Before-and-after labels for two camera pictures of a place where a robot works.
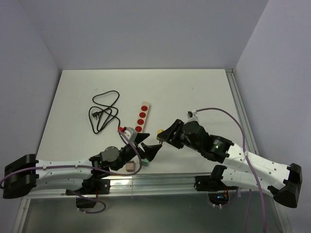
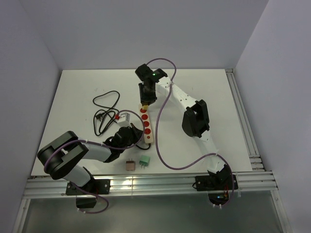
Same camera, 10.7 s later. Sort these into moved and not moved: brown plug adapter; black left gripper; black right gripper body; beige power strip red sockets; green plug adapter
Moved: black right gripper body; beige power strip red sockets; black left gripper
Not moved: brown plug adapter; green plug adapter
